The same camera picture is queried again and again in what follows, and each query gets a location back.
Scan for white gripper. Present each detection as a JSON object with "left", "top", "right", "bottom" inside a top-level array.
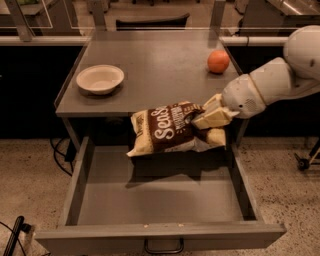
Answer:
[{"left": 192, "top": 74, "right": 266, "bottom": 130}]

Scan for black caster wheel base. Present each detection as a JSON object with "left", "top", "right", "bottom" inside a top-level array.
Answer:
[{"left": 294, "top": 137, "right": 320, "bottom": 171}]

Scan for grey cabinet counter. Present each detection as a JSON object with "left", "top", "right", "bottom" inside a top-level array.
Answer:
[{"left": 53, "top": 29, "right": 262, "bottom": 144}]

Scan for brown sea salt chip bag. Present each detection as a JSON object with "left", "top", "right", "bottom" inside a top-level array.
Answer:
[{"left": 127, "top": 101, "right": 226, "bottom": 157}]

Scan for black pole bottom left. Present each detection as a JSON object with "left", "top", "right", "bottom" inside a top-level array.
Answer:
[{"left": 3, "top": 216, "right": 24, "bottom": 256}]

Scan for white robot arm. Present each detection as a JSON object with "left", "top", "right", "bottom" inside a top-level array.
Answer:
[{"left": 192, "top": 25, "right": 320, "bottom": 130}]

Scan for white paper bowl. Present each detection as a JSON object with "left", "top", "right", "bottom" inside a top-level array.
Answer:
[{"left": 76, "top": 65, "right": 124, "bottom": 95}]

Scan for black floor cables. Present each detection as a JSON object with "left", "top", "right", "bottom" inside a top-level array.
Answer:
[{"left": 49, "top": 137, "right": 76, "bottom": 177}]

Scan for white horizontal rail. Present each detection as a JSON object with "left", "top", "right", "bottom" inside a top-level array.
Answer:
[{"left": 0, "top": 36, "right": 288, "bottom": 47}]

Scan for open grey top drawer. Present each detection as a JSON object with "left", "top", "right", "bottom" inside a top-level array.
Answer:
[{"left": 35, "top": 138, "right": 286, "bottom": 256}]

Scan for black metal drawer handle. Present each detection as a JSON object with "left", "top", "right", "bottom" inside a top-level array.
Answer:
[{"left": 144, "top": 238, "right": 184, "bottom": 255}]

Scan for orange fruit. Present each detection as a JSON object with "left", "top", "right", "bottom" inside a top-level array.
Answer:
[{"left": 207, "top": 50, "right": 230, "bottom": 74}]

